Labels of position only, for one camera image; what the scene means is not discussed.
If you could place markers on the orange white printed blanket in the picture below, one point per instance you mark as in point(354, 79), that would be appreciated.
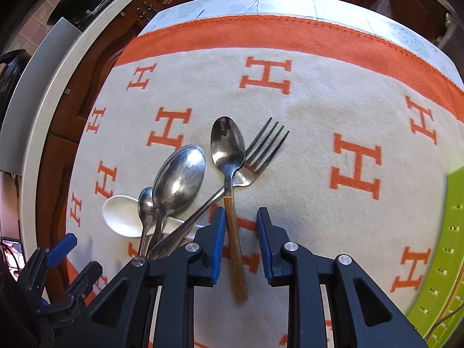
point(319, 116)

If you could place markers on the white ceramic spoon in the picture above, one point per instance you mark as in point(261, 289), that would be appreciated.
point(119, 214)

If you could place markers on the stainless steel panel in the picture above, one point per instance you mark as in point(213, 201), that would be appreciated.
point(32, 98)

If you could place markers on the steel fork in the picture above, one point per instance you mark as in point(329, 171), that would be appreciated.
point(250, 174)

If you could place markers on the bamboo chopstick patterned end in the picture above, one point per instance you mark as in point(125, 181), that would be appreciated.
point(449, 321)

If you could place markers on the smartphone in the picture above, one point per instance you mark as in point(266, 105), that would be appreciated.
point(11, 246)

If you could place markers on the green plastic tray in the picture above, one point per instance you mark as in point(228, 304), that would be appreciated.
point(442, 243)

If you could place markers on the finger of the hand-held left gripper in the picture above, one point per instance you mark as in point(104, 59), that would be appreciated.
point(85, 279)
point(63, 248)

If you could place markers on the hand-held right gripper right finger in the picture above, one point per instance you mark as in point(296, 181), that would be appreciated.
point(264, 250)

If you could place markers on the large steel spoon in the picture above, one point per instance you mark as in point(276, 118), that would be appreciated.
point(179, 181)

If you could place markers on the black pan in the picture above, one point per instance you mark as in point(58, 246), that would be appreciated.
point(11, 76)

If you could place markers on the small steel spoon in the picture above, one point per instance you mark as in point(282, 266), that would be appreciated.
point(146, 206)

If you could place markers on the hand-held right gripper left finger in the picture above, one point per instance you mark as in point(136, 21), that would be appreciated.
point(217, 246)

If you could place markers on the clear plastic bag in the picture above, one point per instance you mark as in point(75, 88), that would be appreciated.
point(382, 5)

